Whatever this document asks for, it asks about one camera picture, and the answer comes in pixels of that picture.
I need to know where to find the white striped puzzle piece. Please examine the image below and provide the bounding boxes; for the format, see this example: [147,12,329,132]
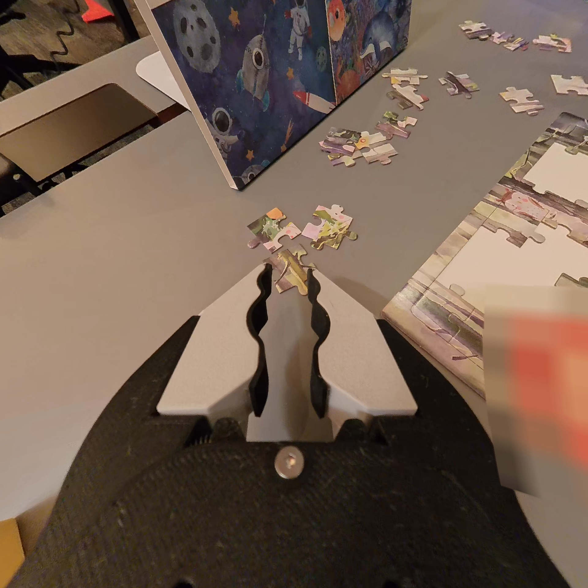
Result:
[500,86,545,115]

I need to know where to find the jigsaw puzzle board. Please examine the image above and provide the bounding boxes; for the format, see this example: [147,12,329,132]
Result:
[382,111,588,400]

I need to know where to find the scattered loose puzzle pieces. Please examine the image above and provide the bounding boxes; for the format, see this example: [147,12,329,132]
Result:
[247,20,588,251]

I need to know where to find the green yellow puzzle piece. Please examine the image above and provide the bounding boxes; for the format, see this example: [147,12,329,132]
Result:
[264,243,318,296]

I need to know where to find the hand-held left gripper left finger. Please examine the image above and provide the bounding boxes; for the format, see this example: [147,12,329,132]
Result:
[156,263,273,433]

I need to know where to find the black coiled cable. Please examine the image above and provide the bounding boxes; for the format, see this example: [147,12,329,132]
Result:
[43,0,76,62]

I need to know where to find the brown chair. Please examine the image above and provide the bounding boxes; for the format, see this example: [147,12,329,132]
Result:
[0,83,160,217]

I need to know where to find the illustrated puzzle box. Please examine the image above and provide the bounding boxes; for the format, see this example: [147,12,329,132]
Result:
[133,0,412,191]

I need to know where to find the yellow cardboard box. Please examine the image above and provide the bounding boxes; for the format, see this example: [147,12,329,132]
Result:
[0,519,25,576]

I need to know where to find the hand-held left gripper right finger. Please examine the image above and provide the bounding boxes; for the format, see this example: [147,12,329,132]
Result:
[306,268,419,435]

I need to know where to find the red plastic object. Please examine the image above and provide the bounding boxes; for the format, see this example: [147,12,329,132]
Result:
[82,0,116,22]

